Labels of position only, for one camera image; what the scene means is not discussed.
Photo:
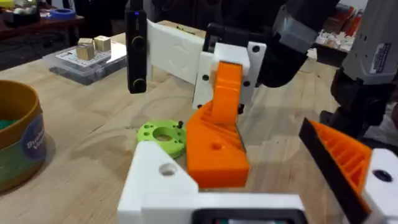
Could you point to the blue tape roll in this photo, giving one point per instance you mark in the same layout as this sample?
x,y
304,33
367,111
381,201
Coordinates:
x,y
62,17

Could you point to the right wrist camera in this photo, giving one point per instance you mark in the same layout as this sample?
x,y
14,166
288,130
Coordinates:
x,y
136,56

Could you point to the dark wooden side table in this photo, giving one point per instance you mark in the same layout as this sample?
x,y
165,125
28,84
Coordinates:
x,y
31,28

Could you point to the black screw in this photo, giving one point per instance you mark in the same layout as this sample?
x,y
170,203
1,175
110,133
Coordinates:
x,y
180,125

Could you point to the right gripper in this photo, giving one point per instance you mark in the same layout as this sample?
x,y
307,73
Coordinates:
x,y
280,65

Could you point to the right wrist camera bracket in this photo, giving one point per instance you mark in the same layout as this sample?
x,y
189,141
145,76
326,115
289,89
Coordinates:
x,y
174,53

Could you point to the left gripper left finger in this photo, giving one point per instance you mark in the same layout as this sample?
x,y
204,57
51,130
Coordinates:
x,y
155,186

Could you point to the heap of red white boxes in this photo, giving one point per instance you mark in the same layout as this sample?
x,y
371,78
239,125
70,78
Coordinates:
x,y
339,34

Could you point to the yellow-rimmed toy tub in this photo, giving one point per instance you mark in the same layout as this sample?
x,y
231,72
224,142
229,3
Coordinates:
x,y
18,155

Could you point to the green disc with holes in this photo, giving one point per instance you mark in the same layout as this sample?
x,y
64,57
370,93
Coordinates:
x,y
149,137

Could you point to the orange ribbed wedge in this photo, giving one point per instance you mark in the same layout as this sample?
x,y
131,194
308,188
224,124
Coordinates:
x,y
214,165

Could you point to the clear box with wooden blocks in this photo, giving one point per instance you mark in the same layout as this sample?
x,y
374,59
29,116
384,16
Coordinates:
x,y
93,67

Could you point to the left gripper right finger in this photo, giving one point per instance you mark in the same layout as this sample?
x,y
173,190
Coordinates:
x,y
348,161

